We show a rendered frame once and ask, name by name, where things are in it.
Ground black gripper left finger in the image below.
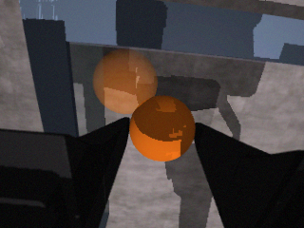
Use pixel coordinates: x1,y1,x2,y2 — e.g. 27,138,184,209
0,117,130,228

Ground low clear walls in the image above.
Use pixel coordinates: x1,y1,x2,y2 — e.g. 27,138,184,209
69,42,304,137

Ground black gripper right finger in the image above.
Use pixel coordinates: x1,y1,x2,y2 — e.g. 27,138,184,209
194,123,304,228

